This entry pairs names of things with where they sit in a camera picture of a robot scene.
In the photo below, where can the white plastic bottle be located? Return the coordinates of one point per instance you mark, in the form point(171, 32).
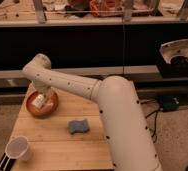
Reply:
point(39, 101)

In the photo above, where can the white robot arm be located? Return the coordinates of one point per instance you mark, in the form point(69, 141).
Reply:
point(128, 136)

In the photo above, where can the orange ceramic bowl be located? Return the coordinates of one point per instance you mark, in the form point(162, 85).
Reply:
point(48, 108)

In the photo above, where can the blue sponge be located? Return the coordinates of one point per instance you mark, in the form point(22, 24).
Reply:
point(78, 126)

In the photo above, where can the wooden folding table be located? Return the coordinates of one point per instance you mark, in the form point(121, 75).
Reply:
point(53, 147)

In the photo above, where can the dark box on floor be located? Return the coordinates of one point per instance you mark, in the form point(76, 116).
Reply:
point(168, 103)

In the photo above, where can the orange crate on shelf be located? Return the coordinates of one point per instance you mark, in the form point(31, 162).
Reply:
point(105, 8)

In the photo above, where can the clear plastic cup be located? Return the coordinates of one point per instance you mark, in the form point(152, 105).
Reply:
point(18, 148)

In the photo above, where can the black striped table leg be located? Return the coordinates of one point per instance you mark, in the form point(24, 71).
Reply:
point(6, 163)

